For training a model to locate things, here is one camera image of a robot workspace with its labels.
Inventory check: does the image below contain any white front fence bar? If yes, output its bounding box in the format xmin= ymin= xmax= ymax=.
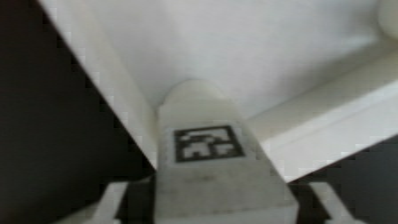
xmin=261 ymin=82 xmax=398 ymax=182

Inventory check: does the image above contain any white table leg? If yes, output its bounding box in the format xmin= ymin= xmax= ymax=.
xmin=153 ymin=80 xmax=298 ymax=224

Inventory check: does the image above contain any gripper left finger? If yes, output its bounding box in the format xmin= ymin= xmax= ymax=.
xmin=51 ymin=179 xmax=154 ymax=224

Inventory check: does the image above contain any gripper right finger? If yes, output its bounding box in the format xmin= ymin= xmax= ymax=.
xmin=293 ymin=181 xmax=368 ymax=224

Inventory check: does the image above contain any white square table top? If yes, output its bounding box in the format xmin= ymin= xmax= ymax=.
xmin=35 ymin=0 xmax=398 ymax=169

